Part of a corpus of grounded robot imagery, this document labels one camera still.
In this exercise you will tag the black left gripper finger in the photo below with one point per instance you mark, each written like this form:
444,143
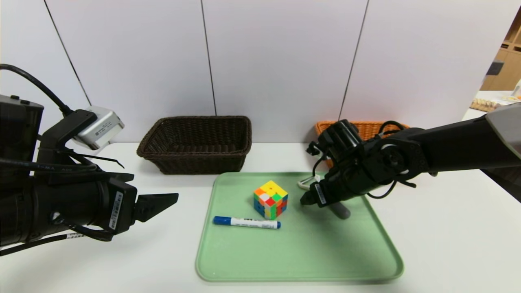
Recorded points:
154,205
116,177

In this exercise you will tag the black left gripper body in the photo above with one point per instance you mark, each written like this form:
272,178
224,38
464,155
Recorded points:
120,208

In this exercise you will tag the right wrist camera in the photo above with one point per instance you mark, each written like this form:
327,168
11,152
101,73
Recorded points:
338,140

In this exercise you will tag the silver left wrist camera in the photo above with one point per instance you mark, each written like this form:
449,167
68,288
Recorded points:
99,128

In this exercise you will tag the white background table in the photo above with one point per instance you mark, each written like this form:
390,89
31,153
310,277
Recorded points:
474,114

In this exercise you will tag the green plastic tray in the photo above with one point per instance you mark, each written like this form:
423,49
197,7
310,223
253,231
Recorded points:
252,256

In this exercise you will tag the orange wicker basket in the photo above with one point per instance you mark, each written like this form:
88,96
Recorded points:
368,129

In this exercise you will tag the wooden background shelf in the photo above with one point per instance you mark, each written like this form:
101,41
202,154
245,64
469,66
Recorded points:
504,65

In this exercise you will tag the black left camera bracket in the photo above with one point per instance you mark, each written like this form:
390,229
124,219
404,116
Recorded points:
61,134

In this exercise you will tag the dark brown wicker basket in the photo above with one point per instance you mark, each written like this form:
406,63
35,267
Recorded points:
195,162

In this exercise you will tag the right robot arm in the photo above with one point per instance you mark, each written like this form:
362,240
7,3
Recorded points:
456,146

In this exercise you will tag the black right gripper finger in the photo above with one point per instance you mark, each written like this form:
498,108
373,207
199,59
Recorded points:
310,199

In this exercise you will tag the white marker with blue cap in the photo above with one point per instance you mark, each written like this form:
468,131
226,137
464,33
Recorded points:
248,223

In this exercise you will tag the brown woven background object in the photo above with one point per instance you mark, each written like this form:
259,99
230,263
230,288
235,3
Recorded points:
484,105

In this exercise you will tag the colourful puzzle cube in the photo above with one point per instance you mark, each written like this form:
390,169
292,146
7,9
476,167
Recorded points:
270,201

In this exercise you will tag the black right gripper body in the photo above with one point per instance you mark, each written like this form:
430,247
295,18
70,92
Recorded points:
318,193

